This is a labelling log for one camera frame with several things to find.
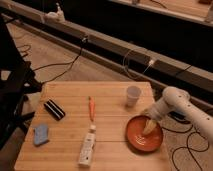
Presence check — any orange carrot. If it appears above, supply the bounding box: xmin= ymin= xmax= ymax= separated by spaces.
xmin=89 ymin=96 xmax=95 ymax=122

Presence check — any red ceramic bowl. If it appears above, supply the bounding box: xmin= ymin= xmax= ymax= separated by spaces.
xmin=125 ymin=115 xmax=163 ymax=152

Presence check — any white cable on rail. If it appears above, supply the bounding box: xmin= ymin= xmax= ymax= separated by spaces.
xmin=121 ymin=46 xmax=156 ymax=80

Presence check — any blue sponge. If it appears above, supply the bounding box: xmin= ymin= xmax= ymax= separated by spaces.
xmin=34 ymin=124 xmax=48 ymax=146

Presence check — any white object on rail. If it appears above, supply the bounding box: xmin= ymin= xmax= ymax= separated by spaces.
xmin=45 ymin=4 xmax=65 ymax=22

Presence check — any black striped eraser block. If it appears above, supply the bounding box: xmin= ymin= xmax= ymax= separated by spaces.
xmin=44 ymin=100 xmax=66 ymax=120

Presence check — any black cable from rail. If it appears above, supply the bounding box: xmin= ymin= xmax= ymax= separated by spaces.
xmin=32 ymin=37 xmax=90 ymax=84

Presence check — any white tube bottle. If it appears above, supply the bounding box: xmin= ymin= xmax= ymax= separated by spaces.
xmin=78 ymin=125 xmax=96 ymax=167

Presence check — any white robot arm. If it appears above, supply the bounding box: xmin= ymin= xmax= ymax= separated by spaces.
xmin=143 ymin=86 xmax=213 ymax=144

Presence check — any black chair frame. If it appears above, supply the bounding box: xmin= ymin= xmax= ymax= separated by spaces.
xmin=0 ymin=15 xmax=42 ymax=150

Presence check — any white paper cup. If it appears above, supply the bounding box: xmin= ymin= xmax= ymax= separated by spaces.
xmin=126 ymin=86 xmax=141 ymax=107

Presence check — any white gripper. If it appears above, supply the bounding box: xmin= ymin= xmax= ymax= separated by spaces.
xmin=141 ymin=99 xmax=169 ymax=135

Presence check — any black floor cable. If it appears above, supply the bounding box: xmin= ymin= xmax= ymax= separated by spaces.
xmin=161 ymin=113 xmax=213 ymax=171

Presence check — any grey metal rail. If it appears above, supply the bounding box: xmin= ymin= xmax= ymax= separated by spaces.
xmin=0 ymin=0 xmax=213 ymax=108

